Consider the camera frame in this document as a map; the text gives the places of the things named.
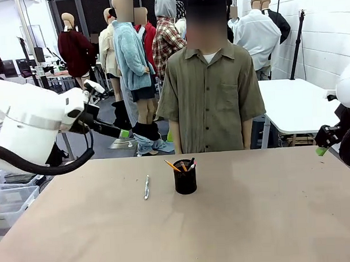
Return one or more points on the person's right forearm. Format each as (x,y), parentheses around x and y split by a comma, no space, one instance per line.
(177,136)

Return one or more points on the large white table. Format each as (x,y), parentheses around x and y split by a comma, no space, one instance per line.
(292,104)

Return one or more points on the grey metal frame post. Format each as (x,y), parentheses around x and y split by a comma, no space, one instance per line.
(25,15)

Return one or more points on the black tripod stand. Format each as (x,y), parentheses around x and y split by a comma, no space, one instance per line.
(298,46)

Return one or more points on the yellow pencil with red eraser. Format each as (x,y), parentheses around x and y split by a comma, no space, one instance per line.
(172,165)

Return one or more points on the mannequin with black sleeves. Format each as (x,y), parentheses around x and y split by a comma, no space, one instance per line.
(282,25)

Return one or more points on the grey mannequin base plate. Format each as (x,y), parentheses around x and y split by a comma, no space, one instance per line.
(122,143)

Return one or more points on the mannequin in maroon sweater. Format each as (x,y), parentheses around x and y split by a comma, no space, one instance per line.
(74,54)

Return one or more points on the clear plastic storage bin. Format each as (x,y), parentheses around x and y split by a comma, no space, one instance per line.
(13,200)
(10,180)

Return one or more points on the person in olive shirt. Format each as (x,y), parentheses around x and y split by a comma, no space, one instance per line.
(208,101)

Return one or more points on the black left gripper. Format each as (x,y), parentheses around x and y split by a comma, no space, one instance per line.
(89,116)

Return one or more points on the background work table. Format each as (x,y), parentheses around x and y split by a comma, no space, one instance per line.
(59,73)

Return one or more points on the mannequin in cream jacket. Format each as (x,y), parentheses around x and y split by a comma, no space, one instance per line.
(107,53)

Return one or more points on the orange pencil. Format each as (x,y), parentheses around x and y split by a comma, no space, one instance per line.
(184,166)

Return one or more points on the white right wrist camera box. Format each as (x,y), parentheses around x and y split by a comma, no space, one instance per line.
(329,94)

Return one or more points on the mannequin in light blue fleece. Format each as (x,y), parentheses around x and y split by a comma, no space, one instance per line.
(130,57)

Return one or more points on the mannequin with checked hood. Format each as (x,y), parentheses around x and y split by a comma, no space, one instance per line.
(181,10)

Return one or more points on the person's left forearm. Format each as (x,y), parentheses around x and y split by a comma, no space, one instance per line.
(247,134)

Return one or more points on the black mesh pen holder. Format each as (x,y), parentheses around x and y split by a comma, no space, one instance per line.
(185,182)

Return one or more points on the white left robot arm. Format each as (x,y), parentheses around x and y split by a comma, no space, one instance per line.
(25,113)

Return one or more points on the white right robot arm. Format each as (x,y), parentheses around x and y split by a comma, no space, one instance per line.
(349,87)

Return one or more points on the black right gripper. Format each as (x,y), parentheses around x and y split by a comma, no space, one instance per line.
(342,116)

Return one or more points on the mannequin in white shirt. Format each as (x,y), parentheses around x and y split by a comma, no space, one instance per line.
(258,39)

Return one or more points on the mannequin in plaid shirt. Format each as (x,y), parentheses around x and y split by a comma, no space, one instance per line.
(167,45)

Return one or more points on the mannequin in red jacket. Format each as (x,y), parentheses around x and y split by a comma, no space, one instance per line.
(148,37)

